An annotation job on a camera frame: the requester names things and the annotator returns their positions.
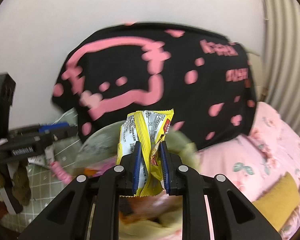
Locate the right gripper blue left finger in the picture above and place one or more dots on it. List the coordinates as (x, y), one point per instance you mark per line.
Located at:
(136, 158)

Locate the pink floral bedsheet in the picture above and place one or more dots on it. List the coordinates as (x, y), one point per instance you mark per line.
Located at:
(255, 163)

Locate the yellow cushion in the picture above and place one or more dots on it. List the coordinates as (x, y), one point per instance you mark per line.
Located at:
(279, 202)

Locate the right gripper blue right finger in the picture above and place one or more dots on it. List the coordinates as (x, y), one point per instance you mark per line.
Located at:
(164, 167)

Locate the green grid mat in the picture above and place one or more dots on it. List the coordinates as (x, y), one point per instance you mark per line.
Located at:
(44, 184)

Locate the yellow snack wrapper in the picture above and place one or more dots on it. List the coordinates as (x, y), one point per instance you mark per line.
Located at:
(149, 128)

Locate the black pink cartoon pillow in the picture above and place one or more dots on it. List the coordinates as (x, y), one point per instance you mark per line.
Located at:
(202, 76)

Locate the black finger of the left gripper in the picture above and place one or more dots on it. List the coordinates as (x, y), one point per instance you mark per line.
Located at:
(59, 131)

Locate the striped curtain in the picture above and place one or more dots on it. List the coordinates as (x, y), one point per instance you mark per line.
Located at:
(281, 58)

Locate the green trash bag bin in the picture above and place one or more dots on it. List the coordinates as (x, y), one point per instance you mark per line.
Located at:
(99, 151)

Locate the gloved left hand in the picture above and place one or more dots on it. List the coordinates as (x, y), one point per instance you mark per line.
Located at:
(15, 186)

